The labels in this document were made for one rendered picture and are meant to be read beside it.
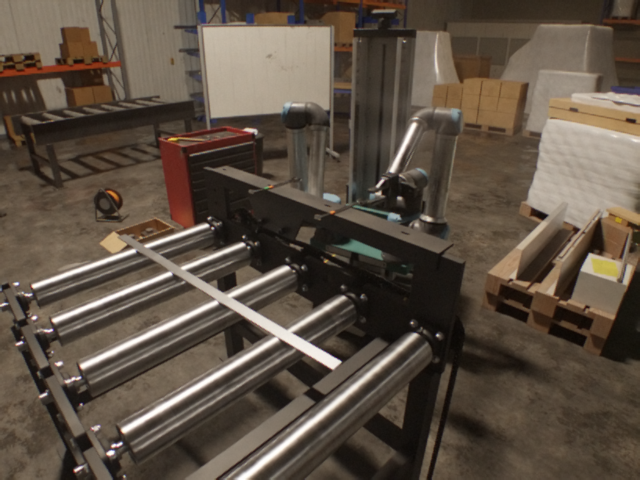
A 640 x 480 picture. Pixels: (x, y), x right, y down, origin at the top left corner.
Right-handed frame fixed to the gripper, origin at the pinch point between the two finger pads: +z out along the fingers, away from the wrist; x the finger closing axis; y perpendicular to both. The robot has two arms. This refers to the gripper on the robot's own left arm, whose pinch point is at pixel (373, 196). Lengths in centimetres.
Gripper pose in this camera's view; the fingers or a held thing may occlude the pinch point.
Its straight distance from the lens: 156.2
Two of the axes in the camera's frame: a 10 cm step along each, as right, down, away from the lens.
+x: 0.0, -9.0, -4.4
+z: -7.0, 3.2, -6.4
